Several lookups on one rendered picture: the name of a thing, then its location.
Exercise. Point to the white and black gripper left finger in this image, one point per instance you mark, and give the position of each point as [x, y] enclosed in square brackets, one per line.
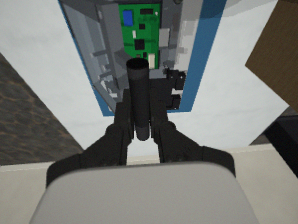
[109, 150]

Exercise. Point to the green circuit board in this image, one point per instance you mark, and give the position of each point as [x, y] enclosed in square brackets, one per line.
[140, 30]

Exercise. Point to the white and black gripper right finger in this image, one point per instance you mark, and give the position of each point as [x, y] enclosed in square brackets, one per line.
[173, 146]

